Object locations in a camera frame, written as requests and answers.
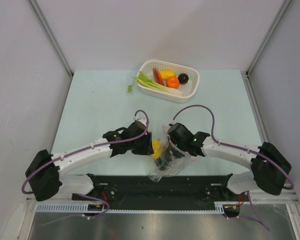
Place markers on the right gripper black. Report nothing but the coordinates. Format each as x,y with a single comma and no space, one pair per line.
171,139

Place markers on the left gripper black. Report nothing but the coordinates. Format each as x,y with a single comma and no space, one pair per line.
147,149

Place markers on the clear zip top bag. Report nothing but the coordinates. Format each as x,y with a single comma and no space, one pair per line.
175,166

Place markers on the orange fake orange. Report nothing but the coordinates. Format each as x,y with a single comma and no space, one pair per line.
172,82

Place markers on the dark purple fake plum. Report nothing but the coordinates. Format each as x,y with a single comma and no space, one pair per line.
183,78

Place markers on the fake watermelon slice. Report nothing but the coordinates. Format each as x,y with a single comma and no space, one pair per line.
157,76

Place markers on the fake green lettuce leaf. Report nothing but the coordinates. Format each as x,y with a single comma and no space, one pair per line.
145,81

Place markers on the yellow fake lemon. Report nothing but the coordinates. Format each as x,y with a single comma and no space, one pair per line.
166,74

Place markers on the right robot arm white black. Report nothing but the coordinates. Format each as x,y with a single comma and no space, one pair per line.
267,167

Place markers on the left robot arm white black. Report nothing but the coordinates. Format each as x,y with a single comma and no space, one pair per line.
48,174

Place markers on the yellow fake bell pepper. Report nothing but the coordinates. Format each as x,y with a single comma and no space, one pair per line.
158,149

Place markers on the fake black grape bunch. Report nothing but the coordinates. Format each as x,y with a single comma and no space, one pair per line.
163,161

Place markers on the white perforated plastic basket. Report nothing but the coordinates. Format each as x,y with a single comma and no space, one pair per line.
188,89

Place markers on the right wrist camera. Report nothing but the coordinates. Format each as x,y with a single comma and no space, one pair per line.
171,123

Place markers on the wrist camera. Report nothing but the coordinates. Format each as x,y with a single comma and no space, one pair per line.
143,122
171,123

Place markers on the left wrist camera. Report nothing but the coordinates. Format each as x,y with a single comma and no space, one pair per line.
143,122

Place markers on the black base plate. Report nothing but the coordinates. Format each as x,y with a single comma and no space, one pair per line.
177,193

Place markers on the white slotted cable duct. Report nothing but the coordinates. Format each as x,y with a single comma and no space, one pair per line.
70,208

